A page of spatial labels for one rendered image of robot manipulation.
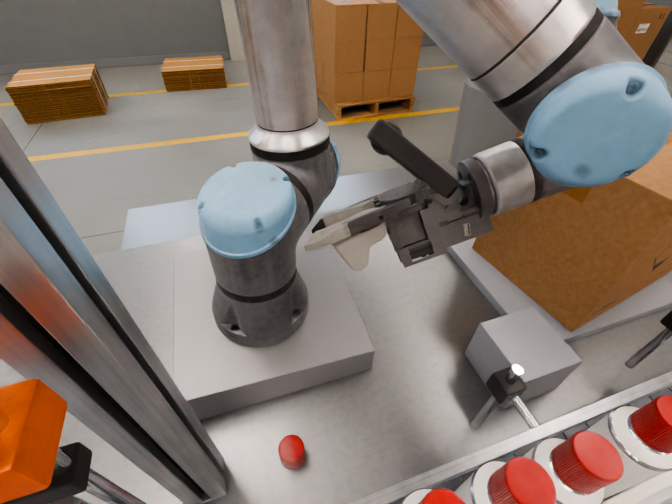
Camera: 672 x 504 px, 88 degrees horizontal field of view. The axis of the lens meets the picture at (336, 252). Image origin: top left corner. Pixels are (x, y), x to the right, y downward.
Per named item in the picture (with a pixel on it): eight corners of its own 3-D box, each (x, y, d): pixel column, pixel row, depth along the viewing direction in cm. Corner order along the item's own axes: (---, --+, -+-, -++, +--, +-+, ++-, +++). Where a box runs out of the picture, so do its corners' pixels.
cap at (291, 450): (277, 467, 46) (274, 459, 43) (283, 440, 48) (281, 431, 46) (302, 472, 45) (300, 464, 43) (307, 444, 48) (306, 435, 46)
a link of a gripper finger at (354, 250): (326, 291, 37) (400, 255, 39) (305, 241, 36) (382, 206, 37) (320, 284, 40) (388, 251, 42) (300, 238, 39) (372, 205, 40)
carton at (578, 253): (571, 333, 59) (682, 203, 41) (470, 248, 75) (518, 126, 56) (667, 274, 70) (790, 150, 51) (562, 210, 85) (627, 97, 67)
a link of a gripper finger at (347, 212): (324, 262, 48) (387, 246, 44) (308, 223, 46) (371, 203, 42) (332, 253, 51) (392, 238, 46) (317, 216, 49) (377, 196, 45)
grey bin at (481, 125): (464, 190, 245) (493, 100, 202) (432, 159, 276) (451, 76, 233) (518, 180, 255) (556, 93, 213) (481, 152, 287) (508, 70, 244)
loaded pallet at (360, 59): (413, 111, 347) (432, 2, 286) (336, 121, 327) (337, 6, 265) (366, 74, 429) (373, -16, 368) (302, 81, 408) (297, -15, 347)
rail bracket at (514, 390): (491, 472, 46) (545, 425, 34) (460, 418, 51) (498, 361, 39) (511, 464, 47) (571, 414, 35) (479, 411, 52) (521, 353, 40)
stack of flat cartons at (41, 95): (25, 124, 310) (3, 88, 289) (37, 103, 345) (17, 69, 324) (105, 114, 329) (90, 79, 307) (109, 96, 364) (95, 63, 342)
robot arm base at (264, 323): (219, 359, 50) (205, 319, 43) (209, 281, 60) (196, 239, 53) (319, 331, 54) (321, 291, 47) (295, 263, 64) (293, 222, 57)
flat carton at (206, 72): (166, 92, 375) (160, 71, 361) (170, 77, 411) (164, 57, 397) (227, 87, 387) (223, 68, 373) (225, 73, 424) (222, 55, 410)
